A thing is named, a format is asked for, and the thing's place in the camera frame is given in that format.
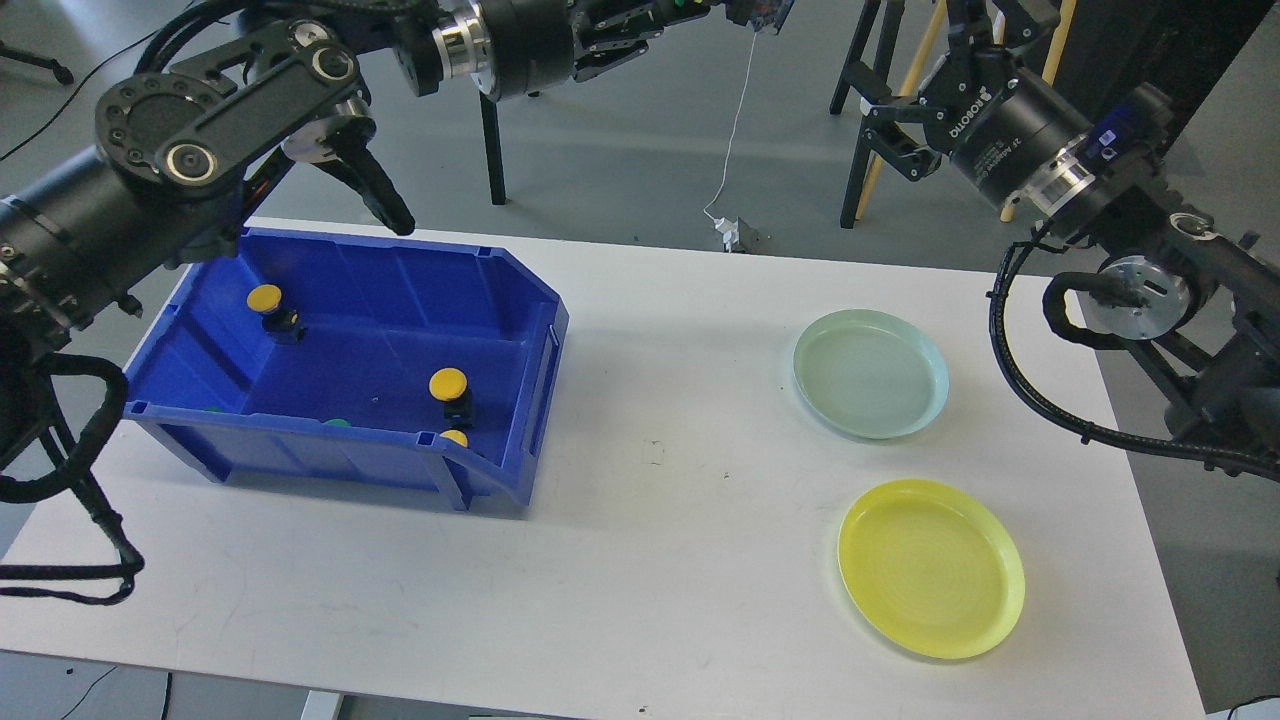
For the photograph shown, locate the yellow plate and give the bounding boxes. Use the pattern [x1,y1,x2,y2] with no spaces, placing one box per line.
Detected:
[835,478,1027,661]

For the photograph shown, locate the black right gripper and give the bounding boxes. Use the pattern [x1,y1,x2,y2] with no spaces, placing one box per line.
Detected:
[860,1,1091,206]

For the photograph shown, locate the black tripod leg right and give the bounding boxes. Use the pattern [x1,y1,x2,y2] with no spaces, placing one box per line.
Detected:
[828,1,906,229]

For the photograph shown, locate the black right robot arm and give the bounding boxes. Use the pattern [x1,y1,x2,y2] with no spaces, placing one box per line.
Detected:
[829,1,1279,480]

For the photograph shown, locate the yellow push button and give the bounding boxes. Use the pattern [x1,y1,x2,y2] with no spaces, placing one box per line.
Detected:
[244,284,306,345]
[428,366,475,430]

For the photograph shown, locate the yellow push button front edge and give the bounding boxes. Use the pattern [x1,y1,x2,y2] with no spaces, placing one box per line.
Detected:
[436,428,470,448]

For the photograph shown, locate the black tripod stand left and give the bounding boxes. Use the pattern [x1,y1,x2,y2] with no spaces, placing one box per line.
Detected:
[479,94,508,206]

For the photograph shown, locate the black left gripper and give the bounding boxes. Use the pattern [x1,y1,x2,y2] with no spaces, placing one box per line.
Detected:
[471,1,739,102]

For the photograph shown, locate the blue plastic storage bin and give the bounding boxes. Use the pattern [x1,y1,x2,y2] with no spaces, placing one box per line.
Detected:
[124,228,570,511]

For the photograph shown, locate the wooden easel legs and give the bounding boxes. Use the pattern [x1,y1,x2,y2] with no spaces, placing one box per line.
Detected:
[841,1,1087,227]

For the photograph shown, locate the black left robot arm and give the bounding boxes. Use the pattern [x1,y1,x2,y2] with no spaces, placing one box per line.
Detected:
[3,1,713,606]

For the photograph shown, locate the light green plate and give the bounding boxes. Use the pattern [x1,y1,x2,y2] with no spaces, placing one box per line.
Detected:
[792,309,951,441]

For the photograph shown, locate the black cabinet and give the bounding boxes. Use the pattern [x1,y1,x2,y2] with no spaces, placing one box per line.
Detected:
[1053,1,1274,149]

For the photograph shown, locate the white power adapter with cable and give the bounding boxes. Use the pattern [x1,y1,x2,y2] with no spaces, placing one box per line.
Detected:
[701,32,760,254]

